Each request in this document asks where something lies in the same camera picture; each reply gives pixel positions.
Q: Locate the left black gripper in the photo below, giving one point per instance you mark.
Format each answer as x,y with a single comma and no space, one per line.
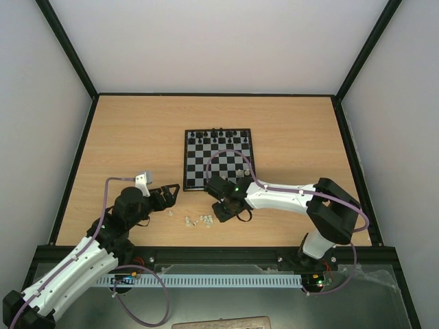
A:
170,201

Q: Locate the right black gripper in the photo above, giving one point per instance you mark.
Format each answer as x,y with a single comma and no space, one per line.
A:
219,210

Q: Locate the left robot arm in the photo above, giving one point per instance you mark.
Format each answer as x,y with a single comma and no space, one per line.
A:
104,248

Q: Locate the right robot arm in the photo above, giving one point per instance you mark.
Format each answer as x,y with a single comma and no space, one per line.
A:
331,209

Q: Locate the white chess pieces pile centre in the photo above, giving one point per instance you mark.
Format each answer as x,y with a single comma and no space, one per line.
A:
207,220

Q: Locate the black chess pieces row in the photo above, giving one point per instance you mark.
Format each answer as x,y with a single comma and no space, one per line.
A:
218,136

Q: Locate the left controller board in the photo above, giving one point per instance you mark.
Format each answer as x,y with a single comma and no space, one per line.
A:
126,278

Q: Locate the right green controller board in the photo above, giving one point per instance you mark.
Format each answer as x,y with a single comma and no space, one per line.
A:
320,279

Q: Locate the black and silver chessboard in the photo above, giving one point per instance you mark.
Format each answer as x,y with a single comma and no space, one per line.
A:
222,159

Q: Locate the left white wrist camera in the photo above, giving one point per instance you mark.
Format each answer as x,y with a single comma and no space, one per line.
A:
142,181

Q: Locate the black aluminium frame rail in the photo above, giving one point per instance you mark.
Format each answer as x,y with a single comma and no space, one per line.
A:
261,256

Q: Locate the light blue cable duct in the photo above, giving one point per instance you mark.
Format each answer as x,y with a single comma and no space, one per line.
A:
209,281

